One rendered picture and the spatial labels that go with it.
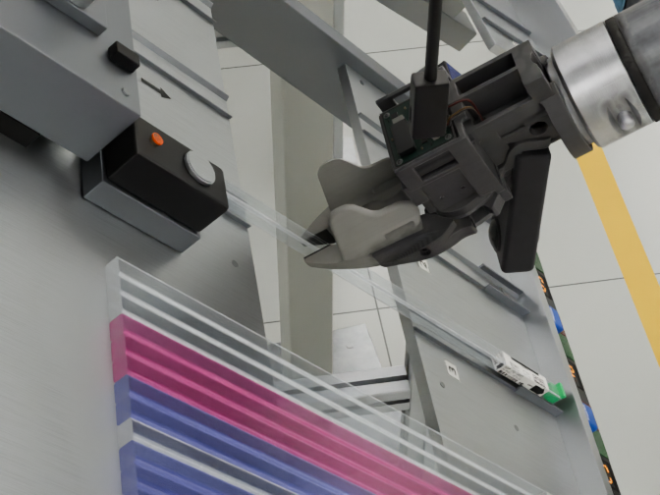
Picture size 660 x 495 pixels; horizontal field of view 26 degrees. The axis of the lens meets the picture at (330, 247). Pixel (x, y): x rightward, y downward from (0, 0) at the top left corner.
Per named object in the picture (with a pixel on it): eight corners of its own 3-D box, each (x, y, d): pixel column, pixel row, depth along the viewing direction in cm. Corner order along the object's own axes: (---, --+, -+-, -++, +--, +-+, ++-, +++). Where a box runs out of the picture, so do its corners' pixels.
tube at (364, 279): (548, 392, 121) (558, 385, 120) (552, 406, 120) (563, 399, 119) (82, 108, 89) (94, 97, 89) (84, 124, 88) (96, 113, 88)
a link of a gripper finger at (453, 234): (359, 221, 100) (467, 160, 98) (371, 235, 101) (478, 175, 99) (375, 269, 96) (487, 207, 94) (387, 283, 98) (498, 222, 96)
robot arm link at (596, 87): (631, 69, 99) (668, 150, 93) (571, 99, 100) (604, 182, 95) (591, -2, 93) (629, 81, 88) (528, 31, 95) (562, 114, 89)
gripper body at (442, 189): (365, 102, 97) (524, 18, 94) (420, 173, 103) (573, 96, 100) (386, 182, 92) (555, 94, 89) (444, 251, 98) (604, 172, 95)
